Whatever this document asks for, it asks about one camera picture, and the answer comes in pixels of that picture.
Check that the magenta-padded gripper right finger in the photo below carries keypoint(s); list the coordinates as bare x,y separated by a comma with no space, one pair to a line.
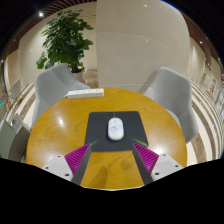
146,157

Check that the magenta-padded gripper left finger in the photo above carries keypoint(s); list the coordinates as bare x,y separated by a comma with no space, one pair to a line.
78,156

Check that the white cartoon-print computer mouse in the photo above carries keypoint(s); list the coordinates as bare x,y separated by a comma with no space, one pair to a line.
115,129

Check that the black mouse pad green lines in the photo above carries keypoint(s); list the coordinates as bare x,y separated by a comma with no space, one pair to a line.
98,130

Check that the white power strip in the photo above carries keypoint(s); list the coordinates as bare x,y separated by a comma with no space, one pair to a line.
85,93

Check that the grey shell chair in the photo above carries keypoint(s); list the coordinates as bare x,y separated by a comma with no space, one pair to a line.
173,93
55,85

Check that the white wooden-legged chair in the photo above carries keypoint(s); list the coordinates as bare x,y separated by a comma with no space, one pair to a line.
15,87

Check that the green potted plant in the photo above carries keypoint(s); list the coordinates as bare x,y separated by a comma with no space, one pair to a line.
66,38

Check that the red white wall poster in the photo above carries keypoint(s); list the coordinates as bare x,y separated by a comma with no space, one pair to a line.
212,86

